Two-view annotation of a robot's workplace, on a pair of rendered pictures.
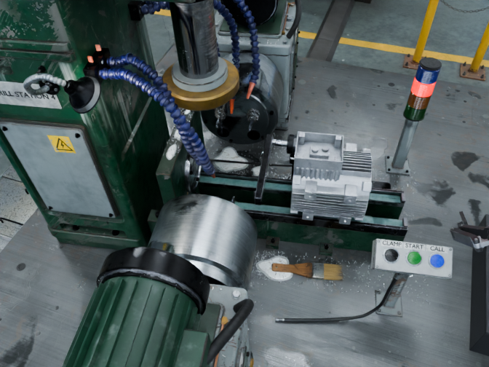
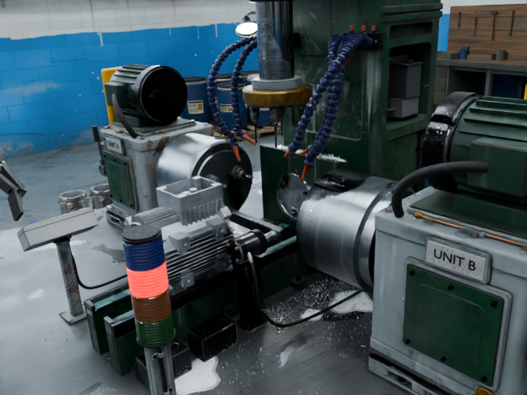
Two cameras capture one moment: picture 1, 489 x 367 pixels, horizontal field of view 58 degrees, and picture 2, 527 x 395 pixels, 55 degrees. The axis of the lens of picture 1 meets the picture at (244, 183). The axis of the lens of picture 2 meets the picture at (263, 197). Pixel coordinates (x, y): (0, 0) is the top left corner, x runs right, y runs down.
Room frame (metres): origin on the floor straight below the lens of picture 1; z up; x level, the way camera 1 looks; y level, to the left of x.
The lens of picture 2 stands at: (1.63, -0.98, 1.53)
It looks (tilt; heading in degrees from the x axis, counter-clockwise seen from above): 21 degrees down; 127
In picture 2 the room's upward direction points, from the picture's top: 3 degrees counter-clockwise
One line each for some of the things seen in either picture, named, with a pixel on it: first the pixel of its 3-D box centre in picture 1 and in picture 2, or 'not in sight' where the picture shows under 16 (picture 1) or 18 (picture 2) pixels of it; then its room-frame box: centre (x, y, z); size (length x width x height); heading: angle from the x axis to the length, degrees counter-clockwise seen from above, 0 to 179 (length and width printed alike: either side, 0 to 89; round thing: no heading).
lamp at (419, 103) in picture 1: (419, 97); (150, 300); (1.06, -0.54, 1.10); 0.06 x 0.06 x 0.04
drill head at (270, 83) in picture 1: (244, 92); (372, 232); (1.20, -0.01, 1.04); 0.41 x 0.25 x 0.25; 169
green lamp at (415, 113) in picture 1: (415, 108); (154, 324); (1.06, -0.54, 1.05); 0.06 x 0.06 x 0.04
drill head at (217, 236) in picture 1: (195, 274); (194, 172); (0.52, 0.12, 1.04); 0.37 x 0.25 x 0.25; 169
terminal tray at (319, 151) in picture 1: (318, 156); (190, 200); (0.82, -0.20, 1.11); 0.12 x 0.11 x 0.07; 79
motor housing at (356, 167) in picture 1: (329, 181); (180, 241); (0.81, -0.24, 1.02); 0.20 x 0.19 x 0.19; 79
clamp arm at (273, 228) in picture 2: (265, 167); (247, 222); (0.88, -0.06, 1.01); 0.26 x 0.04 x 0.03; 169
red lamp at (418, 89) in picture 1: (423, 84); (147, 275); (1.06, -0.54, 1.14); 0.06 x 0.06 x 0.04
